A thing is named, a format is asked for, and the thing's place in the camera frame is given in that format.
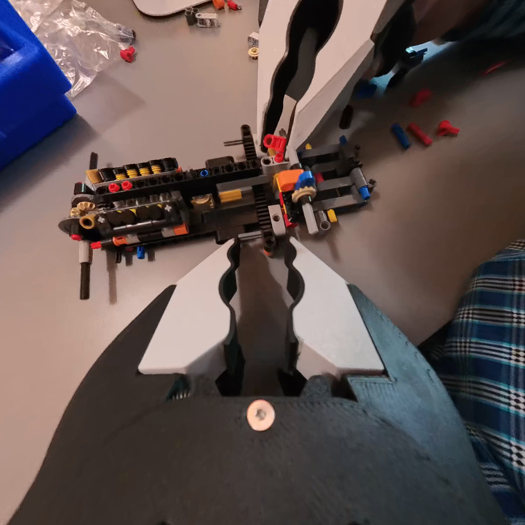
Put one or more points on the plaid clothing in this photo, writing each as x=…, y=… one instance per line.
x=488, y=369

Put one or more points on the long red lego pin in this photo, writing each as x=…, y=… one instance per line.
x=419, y=134

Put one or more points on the red lego bush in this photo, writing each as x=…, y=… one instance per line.
x=421, y=97

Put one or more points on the clear plastic bag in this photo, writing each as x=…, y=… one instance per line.
x=74, y=37

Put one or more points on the blue plastic bin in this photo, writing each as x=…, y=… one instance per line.
x=28, y=82

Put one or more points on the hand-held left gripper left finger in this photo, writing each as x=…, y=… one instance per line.
x=192, y=320

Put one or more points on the lego car chassis assembly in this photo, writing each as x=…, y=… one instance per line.
x=229, y=192

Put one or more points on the dark grey lego piece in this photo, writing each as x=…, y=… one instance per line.
x=190, y=16

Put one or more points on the orange lego piece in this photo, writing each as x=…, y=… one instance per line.
x=218, y=3

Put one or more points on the white board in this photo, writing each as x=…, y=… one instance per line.
x=168, y=6

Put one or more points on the small red lego piece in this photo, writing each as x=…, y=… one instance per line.
x=233, y=4

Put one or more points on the short blue lego pin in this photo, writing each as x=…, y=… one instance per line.
x=366, y=89

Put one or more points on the red lego connector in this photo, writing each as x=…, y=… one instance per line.
x=128, y=53
x=275, y=142
x=447, y=128

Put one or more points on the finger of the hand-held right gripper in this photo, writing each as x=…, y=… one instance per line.
x=272, y=45
x=340, y=69

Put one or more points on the person's right forearm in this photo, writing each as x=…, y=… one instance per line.
x=463, y=18

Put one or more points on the red lego axle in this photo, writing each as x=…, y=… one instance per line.
x=497, y=67

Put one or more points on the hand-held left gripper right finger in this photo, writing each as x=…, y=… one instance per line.
x=332, y=324

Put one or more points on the person's right hand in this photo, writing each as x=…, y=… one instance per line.
x=389, y=45

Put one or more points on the long blue lego pin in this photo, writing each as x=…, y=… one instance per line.
x=400, y=135

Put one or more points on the tan lego gear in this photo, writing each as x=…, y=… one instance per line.
x=253, y=52

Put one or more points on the black lego connector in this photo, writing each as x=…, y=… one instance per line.
x=398, y=76

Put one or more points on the small grey lego piece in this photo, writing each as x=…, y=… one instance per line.
x=253, y=39

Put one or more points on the light grey lego beam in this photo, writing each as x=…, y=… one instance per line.
x=207, y=19

